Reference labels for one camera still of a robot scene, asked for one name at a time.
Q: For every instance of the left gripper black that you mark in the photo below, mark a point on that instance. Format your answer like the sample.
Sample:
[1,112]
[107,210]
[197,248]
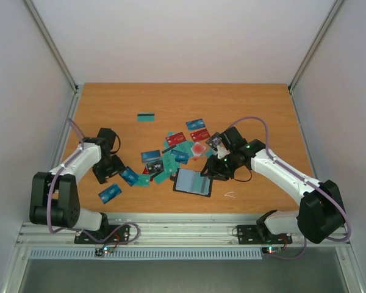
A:
[101,176]

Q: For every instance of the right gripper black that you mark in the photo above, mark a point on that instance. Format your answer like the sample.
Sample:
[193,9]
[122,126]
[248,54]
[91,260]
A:
[217,168]

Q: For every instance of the teal VIP card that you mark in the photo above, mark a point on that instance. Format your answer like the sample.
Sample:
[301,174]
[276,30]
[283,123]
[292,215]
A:
[201,186]

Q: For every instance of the black leather card holder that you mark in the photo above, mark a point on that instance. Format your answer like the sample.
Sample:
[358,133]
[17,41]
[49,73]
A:
[183,181]

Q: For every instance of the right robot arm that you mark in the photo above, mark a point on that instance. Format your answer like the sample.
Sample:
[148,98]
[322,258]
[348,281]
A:
[320,208]

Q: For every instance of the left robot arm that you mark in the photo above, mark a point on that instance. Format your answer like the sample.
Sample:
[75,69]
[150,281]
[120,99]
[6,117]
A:
[54,194]

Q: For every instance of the white red pattern card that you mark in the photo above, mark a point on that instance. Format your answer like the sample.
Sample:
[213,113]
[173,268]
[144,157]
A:
[197,150]

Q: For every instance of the black VIP card right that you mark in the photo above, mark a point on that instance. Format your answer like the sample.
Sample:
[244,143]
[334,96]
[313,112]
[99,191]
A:
[214,140]

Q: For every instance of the black vip card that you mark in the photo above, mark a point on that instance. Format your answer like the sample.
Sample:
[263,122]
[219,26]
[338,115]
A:
[214,140]
[155,167]

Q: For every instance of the red VIP card upper right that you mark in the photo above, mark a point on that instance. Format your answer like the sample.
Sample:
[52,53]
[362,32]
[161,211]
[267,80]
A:
[200,135]

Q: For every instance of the red vip card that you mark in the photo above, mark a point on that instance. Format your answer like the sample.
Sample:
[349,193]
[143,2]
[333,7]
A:
[175,139]
[200,135]

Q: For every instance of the teal card small lower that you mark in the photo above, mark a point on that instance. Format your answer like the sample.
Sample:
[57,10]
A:
[143,180]

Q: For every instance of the teal card long centre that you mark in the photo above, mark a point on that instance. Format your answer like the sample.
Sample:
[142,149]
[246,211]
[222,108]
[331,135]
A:
[170,168]

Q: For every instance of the blue card striped left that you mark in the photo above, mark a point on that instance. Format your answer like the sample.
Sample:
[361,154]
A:
[150,156]

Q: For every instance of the black VIP card centre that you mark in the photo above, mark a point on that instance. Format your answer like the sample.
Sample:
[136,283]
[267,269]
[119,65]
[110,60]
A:
[155,167]

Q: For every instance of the red VIP card upper left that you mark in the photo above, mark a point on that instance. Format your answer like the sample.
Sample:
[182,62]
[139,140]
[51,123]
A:
[175,139]

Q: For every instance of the blue card top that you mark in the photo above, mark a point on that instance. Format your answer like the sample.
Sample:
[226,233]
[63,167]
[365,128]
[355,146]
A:
[195,124]

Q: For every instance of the teal card magnetic stripe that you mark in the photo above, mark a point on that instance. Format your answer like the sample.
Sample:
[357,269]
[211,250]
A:
[146,117]

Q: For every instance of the left circuit board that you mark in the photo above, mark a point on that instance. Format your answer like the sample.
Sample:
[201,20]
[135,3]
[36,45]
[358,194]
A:
[105,251]

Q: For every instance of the circuit board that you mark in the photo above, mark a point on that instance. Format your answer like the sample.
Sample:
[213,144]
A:
[105,251]
[272,250]

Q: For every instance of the right circuit board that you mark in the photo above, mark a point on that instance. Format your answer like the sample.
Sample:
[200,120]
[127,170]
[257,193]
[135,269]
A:
[272,250]

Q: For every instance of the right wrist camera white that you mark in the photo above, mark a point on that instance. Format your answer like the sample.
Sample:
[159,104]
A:
[221,151]

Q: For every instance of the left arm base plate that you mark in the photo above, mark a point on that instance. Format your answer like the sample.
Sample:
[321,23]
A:
[113,233]

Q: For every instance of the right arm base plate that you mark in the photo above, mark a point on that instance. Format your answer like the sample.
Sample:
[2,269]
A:
[251,234]

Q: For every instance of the aluminium rail frame front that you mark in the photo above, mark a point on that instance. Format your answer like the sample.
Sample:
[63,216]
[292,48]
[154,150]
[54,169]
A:
[156,230]

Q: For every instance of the grey slotted cable duct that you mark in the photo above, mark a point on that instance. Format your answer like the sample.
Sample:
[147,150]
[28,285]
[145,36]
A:
[146,254]

